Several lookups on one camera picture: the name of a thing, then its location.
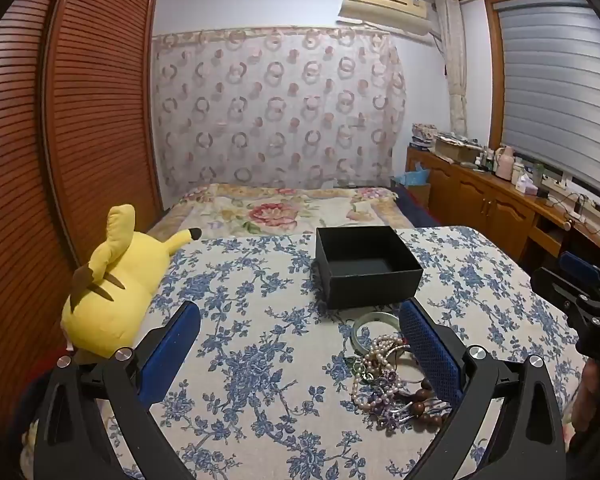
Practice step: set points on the pink jug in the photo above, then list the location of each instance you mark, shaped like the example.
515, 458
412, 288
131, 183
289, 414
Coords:
505, 165

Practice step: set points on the cream window curtain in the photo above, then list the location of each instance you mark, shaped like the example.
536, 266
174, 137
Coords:
455, 60

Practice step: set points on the wooden sideboard cabinet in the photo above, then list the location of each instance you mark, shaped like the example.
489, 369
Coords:
480, 195

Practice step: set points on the tissue pack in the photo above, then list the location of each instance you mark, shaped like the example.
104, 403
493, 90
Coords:
527, 185

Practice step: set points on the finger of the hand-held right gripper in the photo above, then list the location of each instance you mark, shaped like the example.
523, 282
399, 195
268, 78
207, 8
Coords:
580, 265

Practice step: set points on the grey window blind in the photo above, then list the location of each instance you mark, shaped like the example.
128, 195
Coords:
555, 85

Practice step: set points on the cardboard box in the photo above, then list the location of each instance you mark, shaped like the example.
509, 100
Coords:
455, 150

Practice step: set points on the wooden louvered wardrobe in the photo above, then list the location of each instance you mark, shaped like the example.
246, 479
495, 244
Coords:
95, 110

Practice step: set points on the dark blue blanket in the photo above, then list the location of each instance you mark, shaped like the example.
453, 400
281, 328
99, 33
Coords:
420, 210

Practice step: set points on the wooden window frame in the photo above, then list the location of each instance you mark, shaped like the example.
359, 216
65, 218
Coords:
495, 85

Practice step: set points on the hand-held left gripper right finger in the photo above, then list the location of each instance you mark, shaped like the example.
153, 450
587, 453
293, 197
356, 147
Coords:
430, 355

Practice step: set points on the circle patterned wall curtain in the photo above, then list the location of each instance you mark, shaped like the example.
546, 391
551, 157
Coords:
280, 110

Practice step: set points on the white power strip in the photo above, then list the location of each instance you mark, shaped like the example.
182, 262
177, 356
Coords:
575, 216

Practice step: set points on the person's right hand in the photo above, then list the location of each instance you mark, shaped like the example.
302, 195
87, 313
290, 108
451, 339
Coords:
597, 395

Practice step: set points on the patterned fabric stack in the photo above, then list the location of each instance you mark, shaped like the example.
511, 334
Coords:
425, 135

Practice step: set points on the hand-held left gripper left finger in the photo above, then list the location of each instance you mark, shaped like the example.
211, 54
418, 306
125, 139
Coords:
172, 350

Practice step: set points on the yellow plush toy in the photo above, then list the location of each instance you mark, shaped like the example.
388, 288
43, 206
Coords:
110, 310

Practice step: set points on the blue tissue bag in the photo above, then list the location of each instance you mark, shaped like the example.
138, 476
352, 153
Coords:
412, 177

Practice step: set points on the floral bed quilt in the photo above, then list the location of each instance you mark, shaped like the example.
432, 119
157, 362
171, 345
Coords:
260, 210

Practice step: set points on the white bottle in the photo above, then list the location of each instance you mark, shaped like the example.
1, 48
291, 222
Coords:
517, 170

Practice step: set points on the cream air conditioner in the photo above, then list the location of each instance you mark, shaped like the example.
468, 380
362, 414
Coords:
380, 5

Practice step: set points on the black box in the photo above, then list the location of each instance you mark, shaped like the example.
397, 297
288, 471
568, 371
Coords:
375, 285

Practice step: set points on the blue floral cloth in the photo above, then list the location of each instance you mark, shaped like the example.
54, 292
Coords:
260, 340

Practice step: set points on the pale green jade bangle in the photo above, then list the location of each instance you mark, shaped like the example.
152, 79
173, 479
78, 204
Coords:
375, 315

